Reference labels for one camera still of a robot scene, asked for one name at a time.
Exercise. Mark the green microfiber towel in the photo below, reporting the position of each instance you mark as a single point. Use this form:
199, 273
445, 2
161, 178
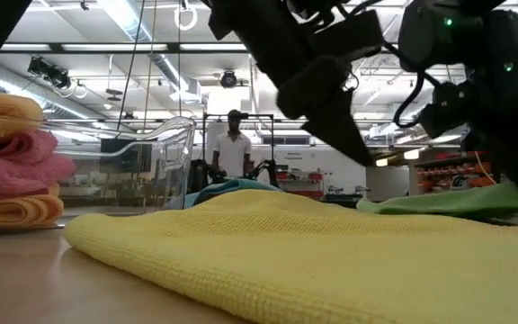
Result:
466, 202

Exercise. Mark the black ceiling track device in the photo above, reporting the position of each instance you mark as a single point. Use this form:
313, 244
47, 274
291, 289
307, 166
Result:
47, 71

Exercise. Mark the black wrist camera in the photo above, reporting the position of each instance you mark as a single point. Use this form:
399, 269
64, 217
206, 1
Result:
349, 33
445, 110

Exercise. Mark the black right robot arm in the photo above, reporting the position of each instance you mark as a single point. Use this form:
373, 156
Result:
466, 31

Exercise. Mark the black round spotlight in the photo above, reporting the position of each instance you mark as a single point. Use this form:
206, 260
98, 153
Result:
228, 79

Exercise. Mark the black monitor screen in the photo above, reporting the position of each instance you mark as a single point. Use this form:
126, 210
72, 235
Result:
122, 157

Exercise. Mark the clear plastic bin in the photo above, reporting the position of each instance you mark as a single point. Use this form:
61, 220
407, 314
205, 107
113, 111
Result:
182, 144

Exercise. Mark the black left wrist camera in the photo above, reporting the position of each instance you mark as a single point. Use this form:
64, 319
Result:
349, 33

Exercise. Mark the yellow microfiber towel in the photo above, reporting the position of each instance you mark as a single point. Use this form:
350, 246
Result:
308, 252

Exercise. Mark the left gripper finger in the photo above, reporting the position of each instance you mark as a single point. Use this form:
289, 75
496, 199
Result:
331, 103

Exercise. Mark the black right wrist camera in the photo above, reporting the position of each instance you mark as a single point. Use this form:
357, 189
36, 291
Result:
445, 110

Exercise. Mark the person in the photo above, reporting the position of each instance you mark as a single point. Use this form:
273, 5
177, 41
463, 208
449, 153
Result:
232, 153

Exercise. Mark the black shelf rack orange bins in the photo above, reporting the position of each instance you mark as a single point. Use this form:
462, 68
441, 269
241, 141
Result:
443, 173

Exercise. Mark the blue microfiber towel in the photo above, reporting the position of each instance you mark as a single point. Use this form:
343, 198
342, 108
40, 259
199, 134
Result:
227, 186

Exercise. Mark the white shelf red bins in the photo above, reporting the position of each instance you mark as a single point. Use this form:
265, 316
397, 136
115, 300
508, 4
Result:
301, 177

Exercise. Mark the orange microfiber towel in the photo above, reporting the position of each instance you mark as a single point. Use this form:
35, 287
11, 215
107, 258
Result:
11, 211
2, 114

